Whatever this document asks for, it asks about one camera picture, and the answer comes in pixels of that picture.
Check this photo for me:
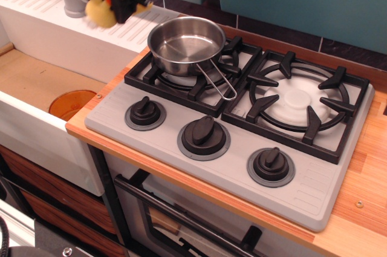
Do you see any black right burner grate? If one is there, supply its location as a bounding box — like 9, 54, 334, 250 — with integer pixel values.
222, 51, 374, 164

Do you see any black stove knob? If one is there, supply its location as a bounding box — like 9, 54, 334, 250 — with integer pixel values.
247, 147, 296, 188
177, 115, 231, 161
125, 96, 166, 131

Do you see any wooden drawer cabinet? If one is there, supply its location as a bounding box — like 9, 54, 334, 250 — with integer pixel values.
1, 146, 128, 256

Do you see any grey toy stove top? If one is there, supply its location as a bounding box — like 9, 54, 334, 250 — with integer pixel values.
85, 79, 361, 231

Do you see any orange sink drain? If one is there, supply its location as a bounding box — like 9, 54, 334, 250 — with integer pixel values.
48, 89, 96, 121

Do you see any black braided cable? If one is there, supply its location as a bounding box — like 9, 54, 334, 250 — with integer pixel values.
0, 216, 9, 257

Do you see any black left stove knob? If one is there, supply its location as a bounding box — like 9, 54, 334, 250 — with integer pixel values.
125, 96, 166, 131

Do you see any black oven door handle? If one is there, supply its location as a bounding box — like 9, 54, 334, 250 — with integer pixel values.
114, 169, 262, 256

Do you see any stainless steel pan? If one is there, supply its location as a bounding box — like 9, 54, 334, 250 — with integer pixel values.
148, 16, 237, 101

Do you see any toy oven door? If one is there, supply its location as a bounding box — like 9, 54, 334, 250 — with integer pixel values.
114, 169, 317, 256

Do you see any black middle stove knob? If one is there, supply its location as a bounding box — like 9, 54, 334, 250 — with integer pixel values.
177, 115, 231, 161

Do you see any white toy sink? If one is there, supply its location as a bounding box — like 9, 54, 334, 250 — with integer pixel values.
1, 0, 177, 196

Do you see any black right stove knob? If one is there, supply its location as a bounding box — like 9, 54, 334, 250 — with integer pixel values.
247, 147, 296, 188

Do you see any black burner grate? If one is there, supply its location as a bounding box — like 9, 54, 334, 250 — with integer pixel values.
124, 36, 263, 117
222, 51, 374, 164

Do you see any yellow stuffed duck toy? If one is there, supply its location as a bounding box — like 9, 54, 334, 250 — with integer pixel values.
85, 0, 154, 28

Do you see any black left burner grate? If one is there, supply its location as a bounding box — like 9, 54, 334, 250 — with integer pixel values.
124, 36, 263, 117

